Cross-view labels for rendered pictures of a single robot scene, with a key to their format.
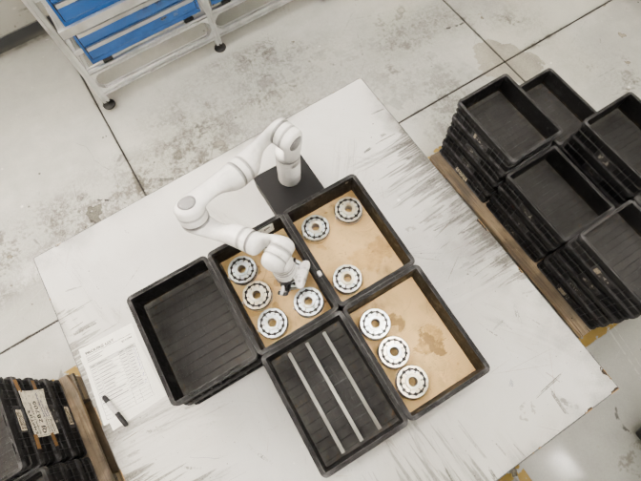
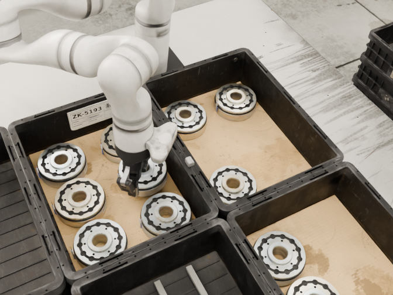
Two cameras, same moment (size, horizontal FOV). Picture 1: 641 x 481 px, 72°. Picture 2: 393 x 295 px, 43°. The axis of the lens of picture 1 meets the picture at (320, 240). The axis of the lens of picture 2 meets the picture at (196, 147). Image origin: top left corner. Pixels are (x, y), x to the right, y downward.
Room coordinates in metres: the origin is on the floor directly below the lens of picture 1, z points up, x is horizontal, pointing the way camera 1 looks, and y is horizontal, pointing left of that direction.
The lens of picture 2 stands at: (-0.20, 0.08, 1.72)
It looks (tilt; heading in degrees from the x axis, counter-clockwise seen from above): 51 degrees down; 353
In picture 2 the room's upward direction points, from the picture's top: 4 degrees clockwise
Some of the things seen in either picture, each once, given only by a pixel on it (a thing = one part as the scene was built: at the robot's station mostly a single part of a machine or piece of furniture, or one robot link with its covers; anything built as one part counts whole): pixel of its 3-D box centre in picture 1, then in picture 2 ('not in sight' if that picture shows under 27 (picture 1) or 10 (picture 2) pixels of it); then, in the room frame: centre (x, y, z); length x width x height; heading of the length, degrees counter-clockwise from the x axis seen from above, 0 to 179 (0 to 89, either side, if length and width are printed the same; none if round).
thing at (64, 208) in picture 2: (257, 295); (79, 198); (0.37, 0.24, 0.86); 0.10 x 0.10 x 0.01
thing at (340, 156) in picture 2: (347, 237); (235, 121); (0.52, -0.09, 0.92); 0.40 x 0.30 x 0.02; 23
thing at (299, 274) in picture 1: (289, 269); (142, 129); (0.39, 0.11, 1.05); 0.11 x 0.09 x 0.06; 68
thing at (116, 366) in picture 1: (118, 374); not in sight; (0.18, 0.79, 0.70); 0.33 x 0.23 x 0.01; 25
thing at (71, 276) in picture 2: (271, 281); (107, 170); (0.40, 0.18, 0.92); 0.40 x 0.30 x 0.02; 23
